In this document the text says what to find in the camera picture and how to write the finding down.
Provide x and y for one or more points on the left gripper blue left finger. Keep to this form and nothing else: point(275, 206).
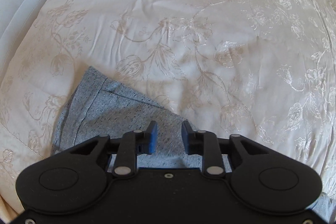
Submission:
point(150, 138)

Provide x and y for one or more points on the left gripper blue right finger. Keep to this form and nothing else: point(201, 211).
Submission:
point(188, 138)

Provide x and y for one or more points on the grey speckled pants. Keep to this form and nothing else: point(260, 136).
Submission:
point(101, 106)

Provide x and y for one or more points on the cream embroidered bedspread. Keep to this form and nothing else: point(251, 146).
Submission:
point(261, 68)

